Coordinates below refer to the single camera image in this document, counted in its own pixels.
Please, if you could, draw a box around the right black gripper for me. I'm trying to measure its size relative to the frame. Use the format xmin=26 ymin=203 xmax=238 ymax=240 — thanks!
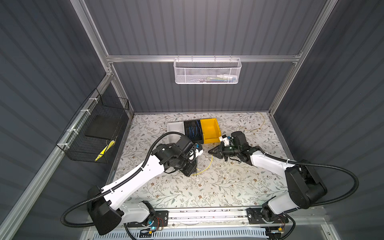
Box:
xmin=208 ymin=141 xmax=240 ymax=161

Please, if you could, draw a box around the yellow cable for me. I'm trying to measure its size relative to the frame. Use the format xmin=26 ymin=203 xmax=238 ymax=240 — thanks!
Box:
xmin=191 ymin=113 xmax=268 ymax=177

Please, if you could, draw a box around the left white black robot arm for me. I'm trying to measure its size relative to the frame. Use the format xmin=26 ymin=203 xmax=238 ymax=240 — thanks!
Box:
xmin=61 ymin=132 xmax=203 ymax=236

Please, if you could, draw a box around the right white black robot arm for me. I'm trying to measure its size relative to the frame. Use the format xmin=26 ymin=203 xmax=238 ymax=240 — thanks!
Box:
xmin=209 ymin=131 xmax=359 ymax=224

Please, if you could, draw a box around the yellow plastic bin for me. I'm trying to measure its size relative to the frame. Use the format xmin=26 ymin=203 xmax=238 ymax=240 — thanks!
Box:
xmin=200 ymin=119 xmax=222 ymax=144

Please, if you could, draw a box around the floral table mat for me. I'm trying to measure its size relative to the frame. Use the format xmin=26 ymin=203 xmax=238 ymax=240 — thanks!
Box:
xmin=115 ymin=113 xmax=287 ymax=209

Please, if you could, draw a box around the black plastic bin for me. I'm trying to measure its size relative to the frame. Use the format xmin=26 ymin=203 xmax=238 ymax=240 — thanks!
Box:
xmin=184 ymin=120 xmax=204 ymax=145

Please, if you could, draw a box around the white plastic bin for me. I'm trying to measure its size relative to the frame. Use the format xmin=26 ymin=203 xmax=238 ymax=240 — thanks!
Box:
xmin=167 ymin=122 xmax=185 ymax=144

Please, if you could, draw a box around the yellow black tool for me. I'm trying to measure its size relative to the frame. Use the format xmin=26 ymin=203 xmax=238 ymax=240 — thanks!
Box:
xmin=95 ymin=140 xmax=116 ymax=162

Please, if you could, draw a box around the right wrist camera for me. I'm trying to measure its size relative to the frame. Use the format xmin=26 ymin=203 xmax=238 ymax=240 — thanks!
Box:
xmin=219 ymin=135 xmax=233 ymax=146

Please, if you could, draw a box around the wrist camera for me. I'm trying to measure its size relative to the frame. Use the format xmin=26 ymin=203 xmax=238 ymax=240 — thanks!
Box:
xmin=195 ymin=144 xmax=204 ymax=157
xmin=219 ymin=135 xmax=233 ymax=146

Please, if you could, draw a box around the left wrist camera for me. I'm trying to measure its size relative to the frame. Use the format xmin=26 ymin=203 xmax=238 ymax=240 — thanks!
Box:
xmin=195 ymin=144 xmax=204 ymax=157

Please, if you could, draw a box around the blue cables bundle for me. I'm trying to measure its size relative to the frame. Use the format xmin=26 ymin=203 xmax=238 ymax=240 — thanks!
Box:
xmin=186 ymin=121 xmax=202 ymax=140

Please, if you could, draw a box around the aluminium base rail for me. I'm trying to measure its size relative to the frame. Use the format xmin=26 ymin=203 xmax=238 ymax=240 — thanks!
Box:
xmin=83 ymin=205 xmax=310 ymax=232

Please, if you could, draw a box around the white wire mesh basket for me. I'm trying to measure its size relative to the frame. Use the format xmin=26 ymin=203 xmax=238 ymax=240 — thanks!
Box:
xmin=173 ymin=59 xmax=242 ymax=85

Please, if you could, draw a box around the black wire mesh basket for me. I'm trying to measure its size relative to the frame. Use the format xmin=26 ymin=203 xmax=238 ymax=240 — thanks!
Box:
xmin=57 ymin=90 xmax=130 ymax=164

